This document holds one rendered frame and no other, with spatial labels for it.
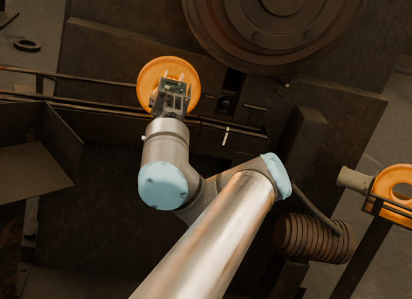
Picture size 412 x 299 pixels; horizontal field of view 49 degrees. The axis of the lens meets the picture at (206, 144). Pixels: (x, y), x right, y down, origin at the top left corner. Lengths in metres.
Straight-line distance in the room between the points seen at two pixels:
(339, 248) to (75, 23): 0.95
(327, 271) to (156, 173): 1.44
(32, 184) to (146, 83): 0.34
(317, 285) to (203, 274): 1.54
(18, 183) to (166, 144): 0.37
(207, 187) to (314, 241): 0.54
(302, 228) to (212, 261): 0.81
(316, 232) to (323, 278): 0.76
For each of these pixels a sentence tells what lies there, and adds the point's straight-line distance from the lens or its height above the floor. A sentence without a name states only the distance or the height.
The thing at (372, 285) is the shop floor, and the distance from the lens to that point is 2.23.
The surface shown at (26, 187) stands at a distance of 1.07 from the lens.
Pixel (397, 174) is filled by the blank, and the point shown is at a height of 0.75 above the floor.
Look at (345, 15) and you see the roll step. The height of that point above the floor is 1.09.
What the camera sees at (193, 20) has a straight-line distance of 1.16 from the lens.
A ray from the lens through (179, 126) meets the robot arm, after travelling 0.90.
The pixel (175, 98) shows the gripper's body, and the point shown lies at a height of 0.87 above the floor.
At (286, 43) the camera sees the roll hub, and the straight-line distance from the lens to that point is 1.12.
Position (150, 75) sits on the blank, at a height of 0.85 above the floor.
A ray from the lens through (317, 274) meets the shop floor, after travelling 2.11.
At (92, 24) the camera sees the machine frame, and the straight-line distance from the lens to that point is 1.31.
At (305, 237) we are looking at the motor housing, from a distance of 1.34.
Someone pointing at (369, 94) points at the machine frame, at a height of 0.87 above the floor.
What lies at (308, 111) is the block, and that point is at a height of 0.80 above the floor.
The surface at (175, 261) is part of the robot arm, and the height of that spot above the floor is 0.88.
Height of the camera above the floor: 1.22
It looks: 26 degrees down
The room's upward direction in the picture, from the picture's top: 18 degrees clockwise
